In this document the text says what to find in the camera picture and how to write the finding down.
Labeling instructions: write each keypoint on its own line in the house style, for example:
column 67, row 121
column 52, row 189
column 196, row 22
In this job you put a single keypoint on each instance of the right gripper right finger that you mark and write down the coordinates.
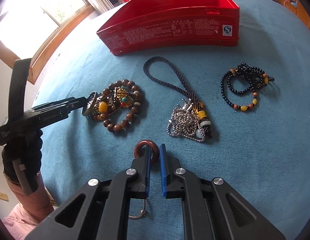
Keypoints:
column 212, row 209

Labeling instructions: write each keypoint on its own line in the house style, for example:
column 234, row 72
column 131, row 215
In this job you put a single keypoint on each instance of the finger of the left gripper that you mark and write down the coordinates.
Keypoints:
column 60, row 102
column 77, row 105

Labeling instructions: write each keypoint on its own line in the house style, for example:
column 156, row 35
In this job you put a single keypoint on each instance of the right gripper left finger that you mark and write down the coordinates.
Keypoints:
column 99, row 209

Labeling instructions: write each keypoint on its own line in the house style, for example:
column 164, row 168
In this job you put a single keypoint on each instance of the gold ornament with turquoise bead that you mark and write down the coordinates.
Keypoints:
column 122, row 97

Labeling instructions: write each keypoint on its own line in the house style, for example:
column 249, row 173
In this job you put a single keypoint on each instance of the black braided cord pendant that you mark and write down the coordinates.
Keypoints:
column 190, row 120

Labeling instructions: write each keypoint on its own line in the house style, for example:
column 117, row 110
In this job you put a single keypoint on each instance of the black bead necklace amber accents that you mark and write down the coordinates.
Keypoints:
column 254, row 76

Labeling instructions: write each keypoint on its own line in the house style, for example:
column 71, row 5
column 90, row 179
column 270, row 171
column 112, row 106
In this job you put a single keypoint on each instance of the pink sleeved left forearm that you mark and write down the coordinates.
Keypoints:
column 36, row 204

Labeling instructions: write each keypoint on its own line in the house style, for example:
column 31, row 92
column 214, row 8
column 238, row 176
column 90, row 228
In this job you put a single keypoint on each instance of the black gloved left hand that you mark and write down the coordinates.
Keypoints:
column 29, row 153

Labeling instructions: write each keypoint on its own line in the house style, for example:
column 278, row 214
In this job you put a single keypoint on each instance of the wooden framed window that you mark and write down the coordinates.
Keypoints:
column 33, row 29

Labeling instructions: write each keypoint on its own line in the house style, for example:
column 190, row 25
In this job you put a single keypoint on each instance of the red rectangular tin box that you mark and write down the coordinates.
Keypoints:
column 148, row 24

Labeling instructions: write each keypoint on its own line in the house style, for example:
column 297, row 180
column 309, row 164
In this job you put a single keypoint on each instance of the yellow wall socket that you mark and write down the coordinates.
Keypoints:
column 4, row 197

